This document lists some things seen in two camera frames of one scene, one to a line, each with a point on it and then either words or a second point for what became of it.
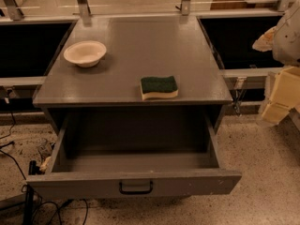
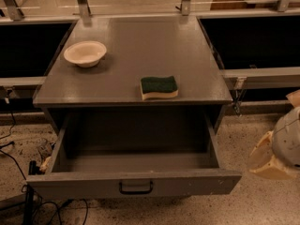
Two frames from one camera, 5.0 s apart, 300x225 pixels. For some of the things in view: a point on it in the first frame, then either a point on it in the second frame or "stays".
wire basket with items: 45,150 stays
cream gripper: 288,39 to 288,141
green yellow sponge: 158,87 stays
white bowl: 85,53 stays
